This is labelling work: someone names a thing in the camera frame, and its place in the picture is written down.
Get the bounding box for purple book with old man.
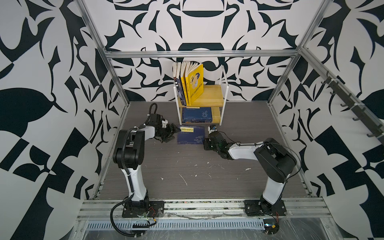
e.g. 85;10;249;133
174;74;186;106

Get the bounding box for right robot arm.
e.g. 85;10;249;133
203;131;298;209

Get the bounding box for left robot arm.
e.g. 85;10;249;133
113;114;181;209

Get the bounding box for wooden white bookshelf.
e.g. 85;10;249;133
173;67;229;126

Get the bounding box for black book leaning upright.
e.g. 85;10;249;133
172;62;182;80

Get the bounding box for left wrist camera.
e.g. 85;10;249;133
162;120;168;129

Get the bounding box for black corrugated cable hose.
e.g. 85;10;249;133
109;102;160;238

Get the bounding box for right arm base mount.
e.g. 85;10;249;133
244;199;287;217

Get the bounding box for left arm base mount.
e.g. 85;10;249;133
122;201;165;218

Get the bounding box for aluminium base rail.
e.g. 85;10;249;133
75;198;333;221

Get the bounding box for wall hook rail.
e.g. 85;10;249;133
322;72;384;145

